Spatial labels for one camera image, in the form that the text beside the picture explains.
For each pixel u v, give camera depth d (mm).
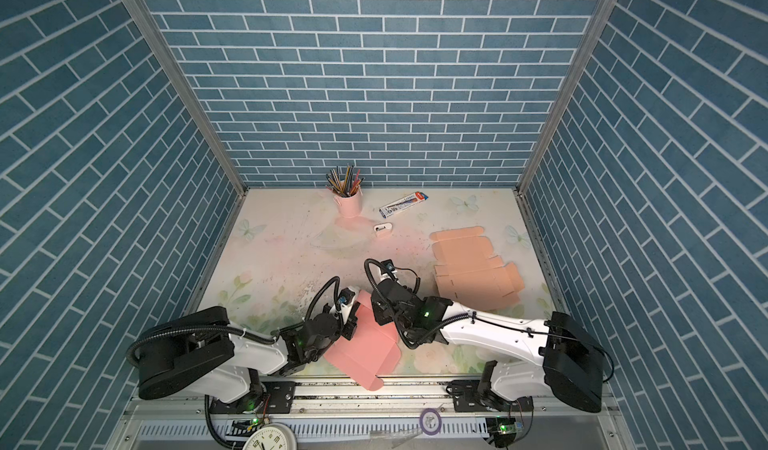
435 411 722
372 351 802
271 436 655
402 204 1150
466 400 735
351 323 749
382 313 580
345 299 716
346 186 1083
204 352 464
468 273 964
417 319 579
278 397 740
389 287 599
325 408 736
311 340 634
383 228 1068
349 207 1085
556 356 408
